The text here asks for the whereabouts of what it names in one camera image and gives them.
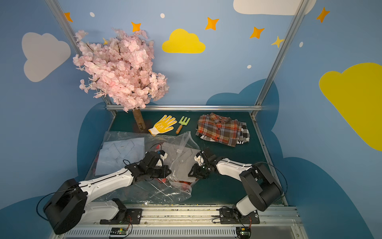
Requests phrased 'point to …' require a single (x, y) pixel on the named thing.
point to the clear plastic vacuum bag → (150, 191)
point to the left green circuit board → (118, 231)
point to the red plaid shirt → (222, 129)
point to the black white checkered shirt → (244, 134)
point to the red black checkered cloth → (181, 182)
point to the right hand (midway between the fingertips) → (192, 174)
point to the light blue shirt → (115, 155)
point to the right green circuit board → (243, 232)
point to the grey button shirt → (180, 160)
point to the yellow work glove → (163, 125)
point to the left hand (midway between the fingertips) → (172, 170)
